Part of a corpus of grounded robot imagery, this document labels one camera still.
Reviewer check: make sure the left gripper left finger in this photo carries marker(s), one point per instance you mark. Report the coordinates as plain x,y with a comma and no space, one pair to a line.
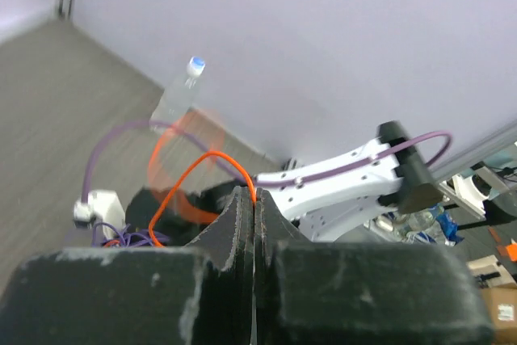
200,293

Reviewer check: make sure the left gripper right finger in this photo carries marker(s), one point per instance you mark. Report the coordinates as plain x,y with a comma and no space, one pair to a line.
360,293

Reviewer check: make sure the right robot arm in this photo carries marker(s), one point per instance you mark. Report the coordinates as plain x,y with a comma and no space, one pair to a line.
319,202

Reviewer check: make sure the clear water bottle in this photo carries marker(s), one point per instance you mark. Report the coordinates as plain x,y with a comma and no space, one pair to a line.
178,96

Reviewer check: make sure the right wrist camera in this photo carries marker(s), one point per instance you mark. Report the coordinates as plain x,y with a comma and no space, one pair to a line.
100,207

